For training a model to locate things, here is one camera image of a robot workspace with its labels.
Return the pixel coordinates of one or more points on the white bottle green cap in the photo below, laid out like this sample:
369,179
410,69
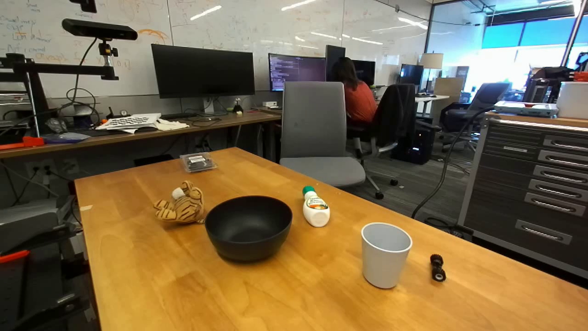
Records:
314,209

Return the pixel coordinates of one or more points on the person in red shirt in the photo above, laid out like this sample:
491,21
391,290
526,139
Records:
360,104

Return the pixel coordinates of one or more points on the black bowl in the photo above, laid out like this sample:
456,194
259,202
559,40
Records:
248,229

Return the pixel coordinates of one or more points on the grey office chair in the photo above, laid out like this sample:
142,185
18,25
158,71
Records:
314,135

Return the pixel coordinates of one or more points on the wooden back desk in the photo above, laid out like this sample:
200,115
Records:
193,128

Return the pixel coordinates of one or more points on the large black monitor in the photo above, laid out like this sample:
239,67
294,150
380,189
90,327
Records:
199,73

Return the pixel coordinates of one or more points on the black office chair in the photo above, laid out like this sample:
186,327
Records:
459,122

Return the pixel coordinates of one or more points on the small black double ring object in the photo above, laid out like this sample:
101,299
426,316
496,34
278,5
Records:
437,273

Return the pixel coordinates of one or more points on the papers on desk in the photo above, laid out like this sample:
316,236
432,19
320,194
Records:
136,122

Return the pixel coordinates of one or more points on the black camera on mount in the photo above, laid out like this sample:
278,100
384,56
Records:
85,29

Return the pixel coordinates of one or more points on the clear plastic packet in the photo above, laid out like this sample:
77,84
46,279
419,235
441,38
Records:
197,163

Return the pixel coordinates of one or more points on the tiger plush toy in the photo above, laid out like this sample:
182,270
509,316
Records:
184,207

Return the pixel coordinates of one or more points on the white paper cup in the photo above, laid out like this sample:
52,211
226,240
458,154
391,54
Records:
384,253

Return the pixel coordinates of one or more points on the grey drawer cabinet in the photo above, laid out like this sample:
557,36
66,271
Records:
529,190

